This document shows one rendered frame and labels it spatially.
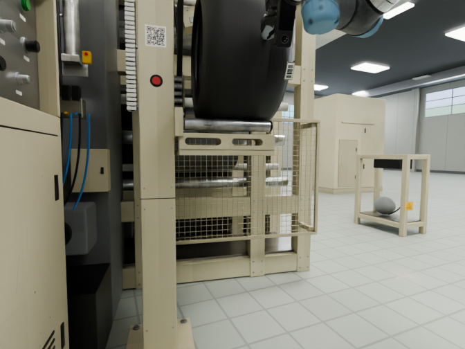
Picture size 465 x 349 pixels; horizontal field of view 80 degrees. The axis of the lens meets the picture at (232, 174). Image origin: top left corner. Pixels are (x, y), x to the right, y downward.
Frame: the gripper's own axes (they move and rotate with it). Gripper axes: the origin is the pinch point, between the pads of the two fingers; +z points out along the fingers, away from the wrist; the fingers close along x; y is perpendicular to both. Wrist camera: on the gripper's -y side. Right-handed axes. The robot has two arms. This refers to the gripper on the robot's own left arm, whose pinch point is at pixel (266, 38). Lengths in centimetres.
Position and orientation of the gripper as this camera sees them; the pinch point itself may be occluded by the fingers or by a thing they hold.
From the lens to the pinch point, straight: 99.1
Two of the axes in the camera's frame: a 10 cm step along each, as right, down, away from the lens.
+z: -2.4, 0.5, 9.7
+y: -0.2, -10.0, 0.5
